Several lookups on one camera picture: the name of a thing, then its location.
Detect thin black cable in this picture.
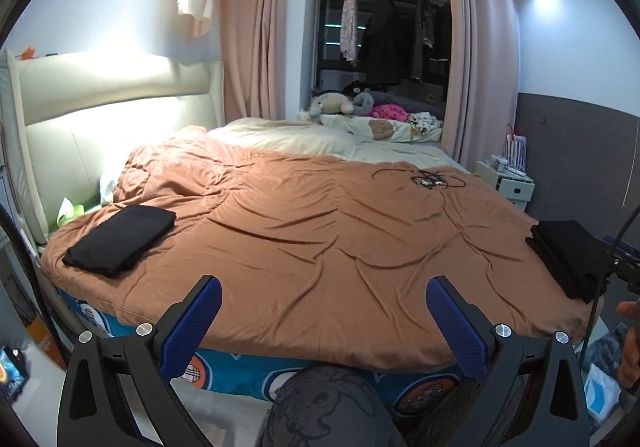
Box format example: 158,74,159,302
580,207,640,355

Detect pink curtain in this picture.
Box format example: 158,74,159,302
445,0,521,173
222,0,313,125

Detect person's right hand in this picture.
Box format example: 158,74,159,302
616,299,640,390

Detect white and blue bag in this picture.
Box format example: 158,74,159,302
585,362,622,423

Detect orange box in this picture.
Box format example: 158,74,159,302
30,317,68,365

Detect black pants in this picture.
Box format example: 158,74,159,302
62,204,177,278

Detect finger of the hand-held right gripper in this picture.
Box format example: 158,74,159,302
602,234,640,295

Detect dark hanging shirt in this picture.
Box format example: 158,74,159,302
412,0,451,78

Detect stack of folded black clothes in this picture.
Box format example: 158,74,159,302
525,220,612,304

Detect green tissue packet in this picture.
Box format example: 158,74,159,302
56,197,88,228

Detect floral hanging garment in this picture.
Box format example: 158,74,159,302
340,0,360,68

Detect black cable tangle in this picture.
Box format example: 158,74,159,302
372,167,466,190

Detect person's leg in grey pants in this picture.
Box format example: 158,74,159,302
257,362,408,447

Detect grey fuzzy rug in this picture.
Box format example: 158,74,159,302
584,327,626,378

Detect grey plush toy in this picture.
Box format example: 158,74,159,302
352,88,376,117

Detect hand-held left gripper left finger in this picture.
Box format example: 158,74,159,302
57,274,223,447

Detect tablet with lit screen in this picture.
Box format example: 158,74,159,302
0,347,29,399

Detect pink fluffy cloth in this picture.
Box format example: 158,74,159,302
372,103,411,122

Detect beige plush toy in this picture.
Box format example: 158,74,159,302
307,92,356,118

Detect white patterned cloth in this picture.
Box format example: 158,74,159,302
410,112,444,136

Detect cream padded headboard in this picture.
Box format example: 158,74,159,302
0,47,226,248

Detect white nightstand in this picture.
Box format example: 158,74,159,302
474,158,536,203

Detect cream pillow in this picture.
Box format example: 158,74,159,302
207,117,471,163

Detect orange blanket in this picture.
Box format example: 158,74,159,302
39,124,608,373

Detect blue printed bed sheet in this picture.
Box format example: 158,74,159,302
55,287,481,415

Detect black hanging coat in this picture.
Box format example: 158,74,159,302
360,0,408,85

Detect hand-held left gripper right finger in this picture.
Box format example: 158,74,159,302
425,275,593,447

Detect bear print pillow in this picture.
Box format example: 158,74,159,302
300,110,443,144

